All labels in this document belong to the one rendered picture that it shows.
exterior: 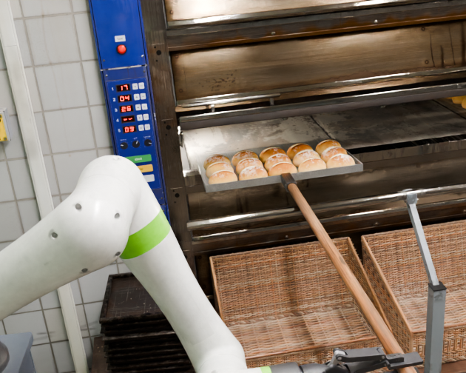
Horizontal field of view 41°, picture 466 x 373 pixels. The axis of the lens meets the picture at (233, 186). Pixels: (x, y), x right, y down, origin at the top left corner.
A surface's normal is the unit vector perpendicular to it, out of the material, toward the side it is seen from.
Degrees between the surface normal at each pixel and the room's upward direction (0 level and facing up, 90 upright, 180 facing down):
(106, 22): 90
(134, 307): 0
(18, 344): 0
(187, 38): 90
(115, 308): 0
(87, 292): 90
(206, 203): 70
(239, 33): 90
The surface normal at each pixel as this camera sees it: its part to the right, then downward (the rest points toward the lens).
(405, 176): 0.11, 0.04
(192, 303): 0.57, 0.05
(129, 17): 0.15, 0.38
